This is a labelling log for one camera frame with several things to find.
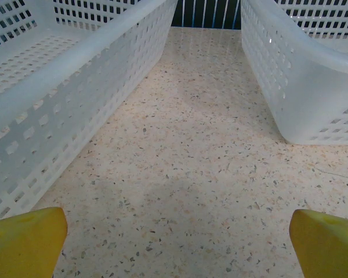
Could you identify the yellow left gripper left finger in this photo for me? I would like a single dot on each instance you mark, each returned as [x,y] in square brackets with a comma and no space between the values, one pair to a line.
[23,249]

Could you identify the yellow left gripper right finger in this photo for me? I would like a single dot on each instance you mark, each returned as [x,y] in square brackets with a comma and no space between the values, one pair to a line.
[327,249]

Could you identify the white perforated plastic basket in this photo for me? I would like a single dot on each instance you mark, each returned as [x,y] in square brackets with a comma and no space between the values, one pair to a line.
[293,72]
[75,81]

